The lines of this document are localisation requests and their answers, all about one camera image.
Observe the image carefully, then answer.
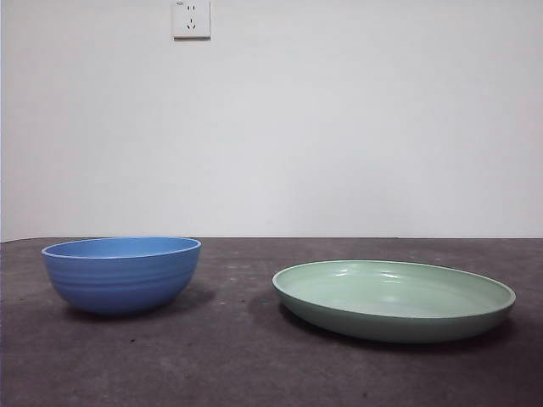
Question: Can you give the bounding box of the white wall socket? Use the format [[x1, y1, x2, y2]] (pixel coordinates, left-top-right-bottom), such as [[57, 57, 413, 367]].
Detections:
[[171, 0, 212, 42]]

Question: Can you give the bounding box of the green round plate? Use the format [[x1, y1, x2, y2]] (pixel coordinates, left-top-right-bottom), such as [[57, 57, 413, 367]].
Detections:
[[271, 259, 518, 344]]

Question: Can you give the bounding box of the blue ribbed bowl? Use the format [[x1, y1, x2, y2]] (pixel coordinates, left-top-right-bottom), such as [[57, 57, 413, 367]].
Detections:
[[41, 236, 202, 315]]

